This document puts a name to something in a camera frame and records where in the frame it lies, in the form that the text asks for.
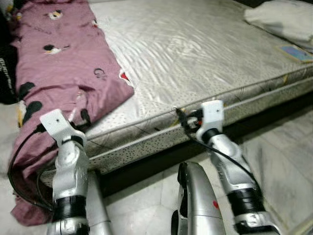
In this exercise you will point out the black bag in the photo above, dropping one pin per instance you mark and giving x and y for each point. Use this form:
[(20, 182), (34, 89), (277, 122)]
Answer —
[(6, 73)]

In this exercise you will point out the grey quilted mattress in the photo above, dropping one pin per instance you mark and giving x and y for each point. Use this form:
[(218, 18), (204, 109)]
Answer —
[(186, 44)]

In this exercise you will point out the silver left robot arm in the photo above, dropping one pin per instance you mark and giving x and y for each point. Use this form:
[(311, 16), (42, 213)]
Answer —
[(71, 171)]

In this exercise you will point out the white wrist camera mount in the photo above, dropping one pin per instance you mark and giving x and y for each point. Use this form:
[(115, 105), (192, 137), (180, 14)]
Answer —
[(56, 122), (212, 113)]

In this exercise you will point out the silver right robot leg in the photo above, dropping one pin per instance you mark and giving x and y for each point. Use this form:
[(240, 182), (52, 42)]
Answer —
[(195, 200)]

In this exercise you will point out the grey speckled bed base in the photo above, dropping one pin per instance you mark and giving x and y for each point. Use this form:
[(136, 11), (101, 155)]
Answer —
[(146, 149)]

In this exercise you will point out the white pillow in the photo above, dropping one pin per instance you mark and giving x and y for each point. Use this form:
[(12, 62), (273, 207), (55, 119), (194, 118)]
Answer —
[(283, 19)]

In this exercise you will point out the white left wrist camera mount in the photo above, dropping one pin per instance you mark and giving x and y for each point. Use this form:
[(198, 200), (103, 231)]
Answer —
[(56, 122)]

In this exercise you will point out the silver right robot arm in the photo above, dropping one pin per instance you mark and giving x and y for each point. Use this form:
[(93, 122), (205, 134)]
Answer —
[(227, 161)]

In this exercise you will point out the colourful children's book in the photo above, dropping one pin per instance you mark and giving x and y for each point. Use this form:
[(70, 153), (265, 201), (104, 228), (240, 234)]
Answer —
[(296, 53)]

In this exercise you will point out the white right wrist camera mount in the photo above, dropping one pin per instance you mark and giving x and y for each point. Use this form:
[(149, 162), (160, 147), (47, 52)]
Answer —
[(212, 113)]

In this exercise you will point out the pink printed blanket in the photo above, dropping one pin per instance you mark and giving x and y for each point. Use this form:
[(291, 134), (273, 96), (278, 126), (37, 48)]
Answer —
[(58, 58)]

